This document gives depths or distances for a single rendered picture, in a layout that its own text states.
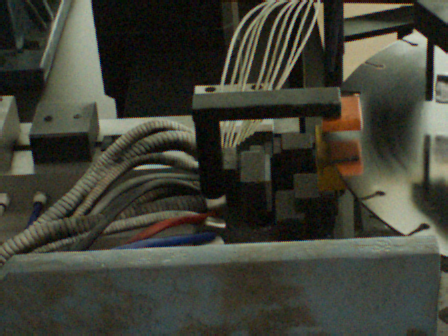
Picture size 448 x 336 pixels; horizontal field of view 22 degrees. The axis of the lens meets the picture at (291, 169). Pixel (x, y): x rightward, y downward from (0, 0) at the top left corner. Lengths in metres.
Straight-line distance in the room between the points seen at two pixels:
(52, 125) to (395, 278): 0.41
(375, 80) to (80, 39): 0.60
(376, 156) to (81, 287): 0.22
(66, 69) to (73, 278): 0.72
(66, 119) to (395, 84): 0.26
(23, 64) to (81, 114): 0.34
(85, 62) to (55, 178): 0.40
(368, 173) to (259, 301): 0.15
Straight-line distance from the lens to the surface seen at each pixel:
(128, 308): 0.56
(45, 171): 0.88
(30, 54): 1.25
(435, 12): 0.69
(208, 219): 0.74
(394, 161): 0.69
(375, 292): 0.55
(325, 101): 0.69
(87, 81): 1.23
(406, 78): 0.77
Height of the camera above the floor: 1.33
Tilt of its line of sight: 33 degrees down
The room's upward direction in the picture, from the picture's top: 3 degrees counter-clockwise
